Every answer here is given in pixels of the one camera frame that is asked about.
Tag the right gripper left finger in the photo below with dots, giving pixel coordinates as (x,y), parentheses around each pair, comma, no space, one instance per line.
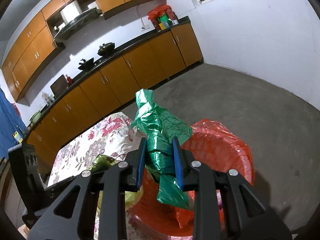
(72,213)

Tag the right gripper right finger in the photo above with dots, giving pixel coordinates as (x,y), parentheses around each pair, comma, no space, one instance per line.
(226,205)

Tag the shiny green plastic bag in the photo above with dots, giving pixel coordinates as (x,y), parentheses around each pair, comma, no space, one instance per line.
(160,127)

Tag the olive green plastic bag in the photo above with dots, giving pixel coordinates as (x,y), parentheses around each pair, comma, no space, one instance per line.
(102,163)

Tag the large red plastic bag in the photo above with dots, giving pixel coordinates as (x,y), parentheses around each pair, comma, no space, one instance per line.
(185,217)

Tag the orange lower kitchen cabinets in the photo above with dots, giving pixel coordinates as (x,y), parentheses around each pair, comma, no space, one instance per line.
(143,62)

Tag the orange kitchen cabinets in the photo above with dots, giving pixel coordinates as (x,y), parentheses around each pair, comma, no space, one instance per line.
(35,48)
(143,62)

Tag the orange upper kitchen cabinets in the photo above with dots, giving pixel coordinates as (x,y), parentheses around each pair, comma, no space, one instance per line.
(35,48)

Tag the yellow blue container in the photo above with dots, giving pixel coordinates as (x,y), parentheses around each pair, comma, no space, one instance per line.
(17,137)

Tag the blue hanging cloth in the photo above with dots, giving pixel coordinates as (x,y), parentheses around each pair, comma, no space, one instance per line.
(10,122)

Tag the green pot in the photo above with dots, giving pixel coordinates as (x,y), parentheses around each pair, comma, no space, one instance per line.
(36,116)

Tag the floral tablecloth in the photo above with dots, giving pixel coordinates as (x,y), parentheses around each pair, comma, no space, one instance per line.
(113,137)

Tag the glass jar on counter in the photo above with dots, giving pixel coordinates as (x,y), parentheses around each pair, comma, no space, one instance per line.
(49,99)

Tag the dark cutting board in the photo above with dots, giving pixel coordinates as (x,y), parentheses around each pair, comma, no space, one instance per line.
(59,86)

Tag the red plastic basket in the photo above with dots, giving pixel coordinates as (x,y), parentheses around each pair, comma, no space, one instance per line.
(212,144)

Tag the red bottle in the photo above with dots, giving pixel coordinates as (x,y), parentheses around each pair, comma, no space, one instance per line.
(69,80)

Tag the black wok left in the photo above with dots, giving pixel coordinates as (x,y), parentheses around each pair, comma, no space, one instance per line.
(86,65)

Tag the black range hood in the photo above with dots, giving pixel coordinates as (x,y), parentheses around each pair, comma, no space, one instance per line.
(76,24)

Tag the black wok with lid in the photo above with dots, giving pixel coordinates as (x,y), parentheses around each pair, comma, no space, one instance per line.
(106,49)

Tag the red bag on counter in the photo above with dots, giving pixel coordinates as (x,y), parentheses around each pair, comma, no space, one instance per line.
(162,17)

